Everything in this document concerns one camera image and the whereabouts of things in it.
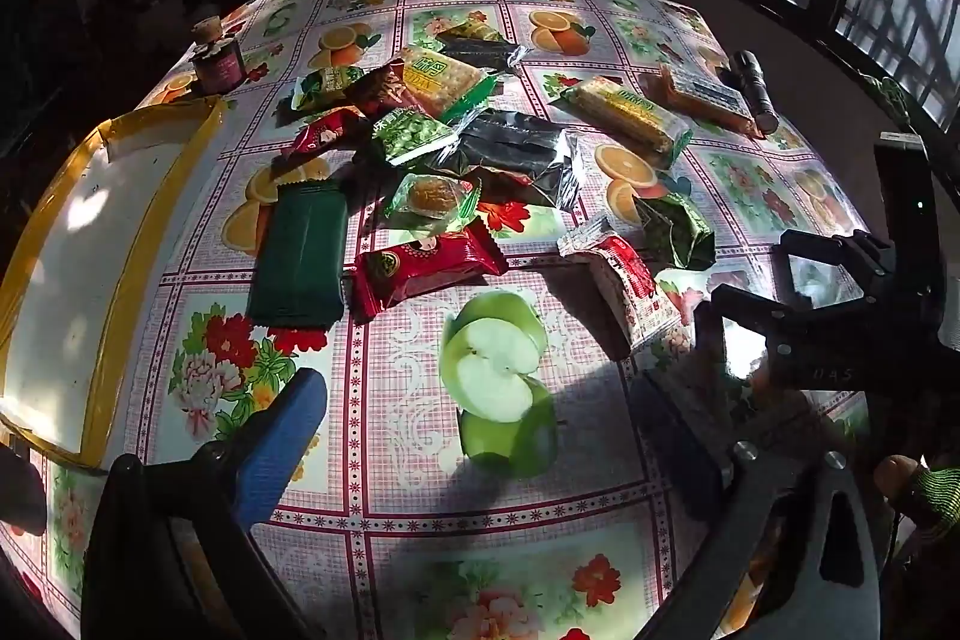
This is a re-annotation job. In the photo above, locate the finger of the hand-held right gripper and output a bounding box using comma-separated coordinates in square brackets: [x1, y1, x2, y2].
[694, 284, 811, 390]
[778, 227, 897, 311]

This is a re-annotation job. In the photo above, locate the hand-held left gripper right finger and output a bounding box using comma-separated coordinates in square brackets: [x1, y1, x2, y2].
[630, 368, 884, 640]

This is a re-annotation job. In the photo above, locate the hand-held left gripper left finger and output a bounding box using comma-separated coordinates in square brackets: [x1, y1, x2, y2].
[81, 367, 329, 640]

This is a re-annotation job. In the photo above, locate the red and white packet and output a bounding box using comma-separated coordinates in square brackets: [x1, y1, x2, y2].
[556, 218, 683, 357]

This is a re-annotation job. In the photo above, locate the dark green pea packet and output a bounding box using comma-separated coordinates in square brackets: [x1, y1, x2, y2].
[634, 192, 717, 271]

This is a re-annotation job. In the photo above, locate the long dark green packet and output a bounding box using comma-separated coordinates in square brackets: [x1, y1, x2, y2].
[246, 175, 351, 332]

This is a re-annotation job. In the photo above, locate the red packet with round logo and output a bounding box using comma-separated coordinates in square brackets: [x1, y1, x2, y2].
[346, 218, 509, 322]

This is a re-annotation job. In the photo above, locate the orange cracker packet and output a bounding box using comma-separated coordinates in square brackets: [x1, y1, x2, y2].
[637, 62, 758, 140]

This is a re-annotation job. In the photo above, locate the green yellow cracker packet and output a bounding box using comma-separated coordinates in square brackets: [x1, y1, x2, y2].
[394, 46, 505, 120]
[559, 76, 695, 170]

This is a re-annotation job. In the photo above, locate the white box with yellow tape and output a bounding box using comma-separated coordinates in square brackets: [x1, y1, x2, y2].
[0, 96, 226, 468]

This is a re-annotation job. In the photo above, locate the black foil packet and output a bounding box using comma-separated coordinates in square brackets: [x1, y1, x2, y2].
[450, 111, 584, 214]
[435, 26, 530, 79]

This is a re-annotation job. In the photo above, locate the clear green cake packet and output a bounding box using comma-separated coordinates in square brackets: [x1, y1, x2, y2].
[384, 171, 482, 236]

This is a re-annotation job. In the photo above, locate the small red snack packet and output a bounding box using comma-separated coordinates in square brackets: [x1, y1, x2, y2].
[285, 106, 372, 161]

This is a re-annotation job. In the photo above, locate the yellow green pea packet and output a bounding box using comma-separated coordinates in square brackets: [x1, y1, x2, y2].
[292, 64, 368, 111]

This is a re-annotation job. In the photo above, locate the brown snack packet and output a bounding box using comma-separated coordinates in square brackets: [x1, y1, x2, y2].
[346, 64, 425, 120]

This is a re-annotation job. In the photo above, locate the small yellow green packet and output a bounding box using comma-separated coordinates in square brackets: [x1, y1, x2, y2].
[450, 10, 502, 43]

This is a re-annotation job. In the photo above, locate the person's right hand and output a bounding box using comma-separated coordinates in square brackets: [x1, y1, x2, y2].
[874, 455, 960, 534]

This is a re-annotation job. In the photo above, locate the fruit and flower tablecloth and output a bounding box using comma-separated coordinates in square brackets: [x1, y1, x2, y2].
[0, 0, 901, 640]

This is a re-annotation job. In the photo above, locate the black flashlight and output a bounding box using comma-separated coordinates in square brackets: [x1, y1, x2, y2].
[716, 50, 781, 133]

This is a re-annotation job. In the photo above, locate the dark jar with cork lid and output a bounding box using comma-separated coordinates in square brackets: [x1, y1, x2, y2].
[187, 16, 247, 92]

